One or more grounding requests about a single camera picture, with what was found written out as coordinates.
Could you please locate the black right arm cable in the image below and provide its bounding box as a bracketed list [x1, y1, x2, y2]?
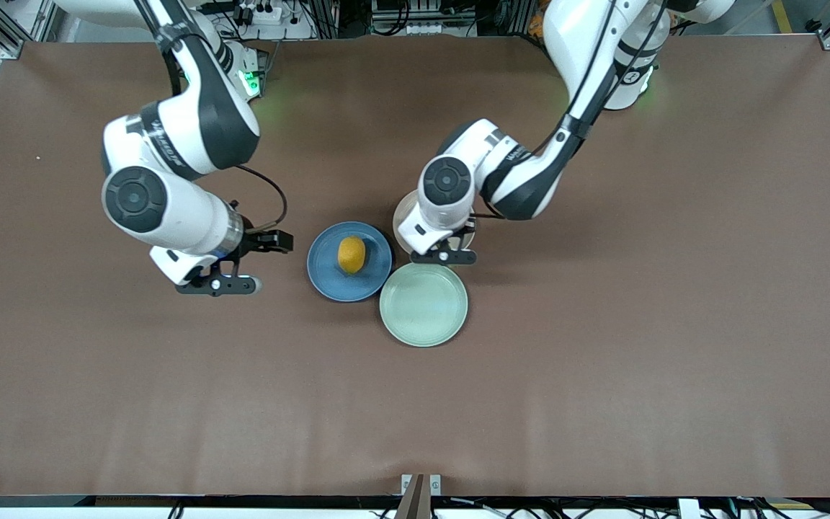
[235, 164, 287, 233]

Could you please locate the pale green plate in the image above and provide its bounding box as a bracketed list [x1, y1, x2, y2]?
[379, 261, 469, 348]

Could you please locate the beige plate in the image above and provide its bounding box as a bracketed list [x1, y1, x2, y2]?
[392, 190, 476, 254]

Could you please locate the white power strip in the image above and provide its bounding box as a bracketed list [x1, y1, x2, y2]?
[231, 0, 285, 26]

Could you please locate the blue plate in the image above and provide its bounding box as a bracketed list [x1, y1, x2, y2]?
[307, 221, 393, 303]

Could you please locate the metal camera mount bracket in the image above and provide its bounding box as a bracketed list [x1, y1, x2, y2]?
[395, 474, 442, 519]

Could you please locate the yellow lemon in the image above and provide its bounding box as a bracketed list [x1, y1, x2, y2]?
[338, 236, 367, 275]

